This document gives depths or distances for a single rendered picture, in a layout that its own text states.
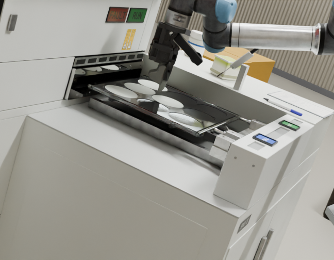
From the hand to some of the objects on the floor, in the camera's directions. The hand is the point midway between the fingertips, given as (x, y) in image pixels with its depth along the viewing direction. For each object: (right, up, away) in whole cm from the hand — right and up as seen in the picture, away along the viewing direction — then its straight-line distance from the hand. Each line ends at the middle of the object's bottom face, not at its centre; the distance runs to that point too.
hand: (162, 88), depth 202 cm
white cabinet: (-13, -89, +25) cm, 93 cm away
